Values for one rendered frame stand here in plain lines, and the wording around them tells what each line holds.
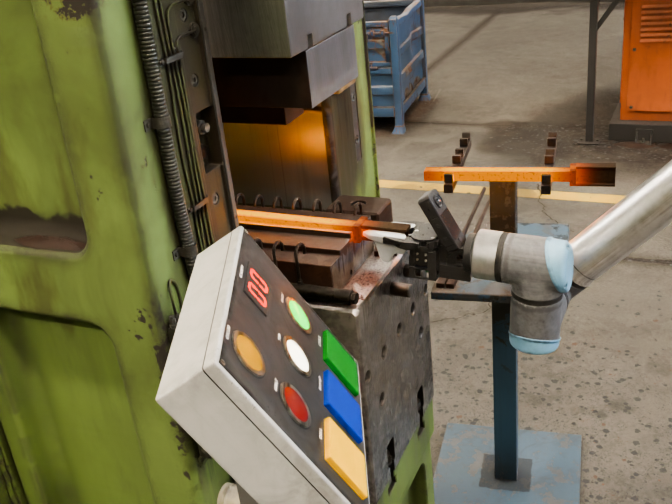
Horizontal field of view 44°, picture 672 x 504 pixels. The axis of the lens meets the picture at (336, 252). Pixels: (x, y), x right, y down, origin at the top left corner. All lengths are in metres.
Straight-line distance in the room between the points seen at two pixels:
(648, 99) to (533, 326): 3.58
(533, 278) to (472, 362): 1.51
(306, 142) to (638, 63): 3.33
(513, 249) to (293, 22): 0.53
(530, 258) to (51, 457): 0.99
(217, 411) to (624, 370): 2.20
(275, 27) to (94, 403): 0.75
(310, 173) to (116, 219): 0.69
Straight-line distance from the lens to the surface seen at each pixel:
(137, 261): 1.26
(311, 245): 1.55
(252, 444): 0.90
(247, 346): 0.92
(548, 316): 1.50
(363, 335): 1.50
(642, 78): 4.97
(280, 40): 1.31
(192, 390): 0.86
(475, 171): 1.86
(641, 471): 2.55
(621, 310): 3.28
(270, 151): 1.87
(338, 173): 1.83
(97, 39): 1.17
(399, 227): 1.53
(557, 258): 1.44
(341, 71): 1.48
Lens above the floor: 1.65
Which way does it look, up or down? 26 degrees down
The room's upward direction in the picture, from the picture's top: 6 degrees counter-clockwise
